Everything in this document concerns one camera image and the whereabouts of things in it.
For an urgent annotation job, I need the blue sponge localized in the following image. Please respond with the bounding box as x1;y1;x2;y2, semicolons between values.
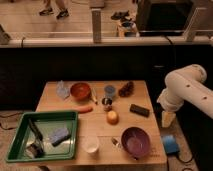
49;127;71;146

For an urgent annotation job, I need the green plastic tray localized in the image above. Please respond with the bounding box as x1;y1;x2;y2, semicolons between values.
6;110;78;163

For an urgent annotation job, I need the blue tape roll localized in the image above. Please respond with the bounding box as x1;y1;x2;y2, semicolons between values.
162;135;180;155

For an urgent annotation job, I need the blue plastic cup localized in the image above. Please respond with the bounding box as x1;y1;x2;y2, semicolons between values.
104;85;116;99

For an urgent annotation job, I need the wooden stool with items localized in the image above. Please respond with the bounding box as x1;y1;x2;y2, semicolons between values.
117;21;138;37

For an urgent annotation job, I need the black metal spatula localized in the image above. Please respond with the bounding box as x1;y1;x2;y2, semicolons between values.
25;120;44;158

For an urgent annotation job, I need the purple bowl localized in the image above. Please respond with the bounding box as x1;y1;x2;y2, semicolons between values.
121;127;151;158

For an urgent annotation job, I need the black monitor box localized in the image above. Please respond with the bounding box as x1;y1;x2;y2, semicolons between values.
136;0;193;32

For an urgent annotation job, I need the yellow apple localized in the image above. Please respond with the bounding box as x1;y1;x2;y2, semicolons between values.
107;111;119;125

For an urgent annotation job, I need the small knife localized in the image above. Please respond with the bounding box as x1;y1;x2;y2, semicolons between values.
91;88;98;105

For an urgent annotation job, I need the small metal clip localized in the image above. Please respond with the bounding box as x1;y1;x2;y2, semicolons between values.
111;138;121;148

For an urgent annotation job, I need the black rectangular block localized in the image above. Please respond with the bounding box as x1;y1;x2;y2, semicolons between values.
130;104;150;117

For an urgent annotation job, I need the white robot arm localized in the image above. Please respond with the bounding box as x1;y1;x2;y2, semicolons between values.
157;64;213;128

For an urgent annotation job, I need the white paper cup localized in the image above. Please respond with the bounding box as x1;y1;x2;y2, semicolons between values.
83;136;99;154

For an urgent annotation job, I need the orange carrot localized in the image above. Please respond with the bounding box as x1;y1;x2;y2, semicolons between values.
75;106;93;114

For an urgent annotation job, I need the orange bowl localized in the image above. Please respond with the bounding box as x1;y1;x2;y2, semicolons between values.
70;82;91;101

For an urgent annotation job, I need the small metal can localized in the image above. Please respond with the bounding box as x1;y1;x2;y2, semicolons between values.
102;98;112;111

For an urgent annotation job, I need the wooden table board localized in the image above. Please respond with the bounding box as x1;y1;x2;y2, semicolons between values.
24;80;167;170

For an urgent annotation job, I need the brown pine cone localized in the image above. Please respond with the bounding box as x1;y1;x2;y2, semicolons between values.
118;81;134;97

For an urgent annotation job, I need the clear plastic bag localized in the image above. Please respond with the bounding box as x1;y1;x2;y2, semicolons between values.
56;81;70;99

